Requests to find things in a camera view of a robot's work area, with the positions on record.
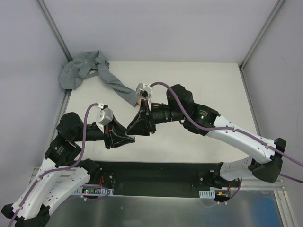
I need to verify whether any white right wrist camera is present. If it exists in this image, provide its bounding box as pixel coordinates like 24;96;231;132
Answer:
136;83;153;110

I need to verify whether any white cable duct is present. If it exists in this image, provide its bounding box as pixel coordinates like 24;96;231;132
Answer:
72;187;113;196
199;190;216;199

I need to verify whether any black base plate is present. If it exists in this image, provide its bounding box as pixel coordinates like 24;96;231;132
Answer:
45;159;242;201

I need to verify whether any white cable duct left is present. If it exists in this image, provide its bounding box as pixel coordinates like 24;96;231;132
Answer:
72;187;113;196

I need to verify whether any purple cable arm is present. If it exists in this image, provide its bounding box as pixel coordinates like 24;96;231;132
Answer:
7;102;112;227
150;81;303;183

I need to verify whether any aluminium frame post right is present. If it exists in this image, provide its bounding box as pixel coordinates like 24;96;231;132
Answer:
239;0;287;72

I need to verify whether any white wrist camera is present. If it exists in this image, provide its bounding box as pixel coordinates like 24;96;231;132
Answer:
96;103;113;133
136;83;153;110

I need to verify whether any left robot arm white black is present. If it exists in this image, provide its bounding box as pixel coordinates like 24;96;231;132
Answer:
1;110;135;227

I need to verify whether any aluminium frame post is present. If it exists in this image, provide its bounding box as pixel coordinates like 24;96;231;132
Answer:
36;0;73;62
239;0;287;72

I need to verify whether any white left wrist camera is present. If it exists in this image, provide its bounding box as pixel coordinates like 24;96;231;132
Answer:
96;103;113;133

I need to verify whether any white cable duct right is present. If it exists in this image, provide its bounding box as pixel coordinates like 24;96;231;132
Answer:
199;190;216;199

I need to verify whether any mannequin hand with pink nails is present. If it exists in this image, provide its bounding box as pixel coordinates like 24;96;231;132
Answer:
137;98;144;105

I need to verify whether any aluminium frame post left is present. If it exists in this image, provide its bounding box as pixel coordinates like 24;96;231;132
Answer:
36;0;73;62

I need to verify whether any grey shirt with sleeve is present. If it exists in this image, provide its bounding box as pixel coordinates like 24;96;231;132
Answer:
58;51;142;107

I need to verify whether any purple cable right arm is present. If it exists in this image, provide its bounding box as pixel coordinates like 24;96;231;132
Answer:
150;81;303;183

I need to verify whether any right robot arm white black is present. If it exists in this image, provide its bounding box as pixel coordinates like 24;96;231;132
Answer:
127;83;286;188

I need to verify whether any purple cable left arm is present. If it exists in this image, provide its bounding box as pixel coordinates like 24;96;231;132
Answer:
7;102;112;227

